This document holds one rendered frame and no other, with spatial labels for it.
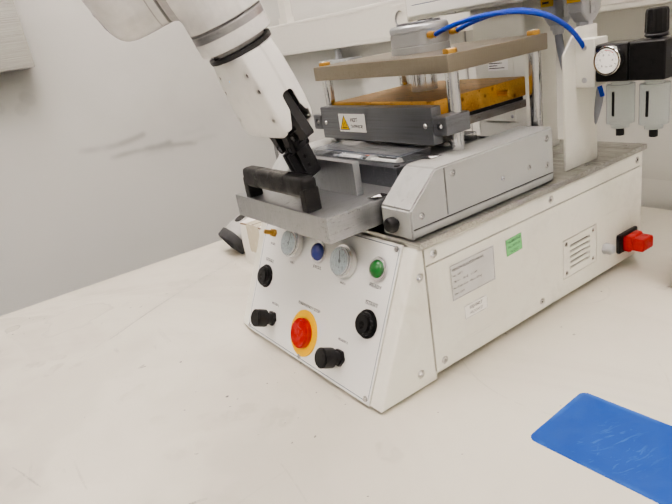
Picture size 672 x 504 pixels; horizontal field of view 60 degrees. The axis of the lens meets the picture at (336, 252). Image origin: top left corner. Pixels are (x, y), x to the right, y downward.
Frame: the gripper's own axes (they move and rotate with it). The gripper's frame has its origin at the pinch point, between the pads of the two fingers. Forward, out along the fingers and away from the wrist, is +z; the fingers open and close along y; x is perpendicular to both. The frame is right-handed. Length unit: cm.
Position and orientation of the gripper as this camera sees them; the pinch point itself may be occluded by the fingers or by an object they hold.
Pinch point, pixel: (302, 162)
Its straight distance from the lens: 72.1
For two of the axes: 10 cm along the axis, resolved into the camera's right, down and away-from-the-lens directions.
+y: 5.8, 2.0, -7.9
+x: 7.0, -6.2, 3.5
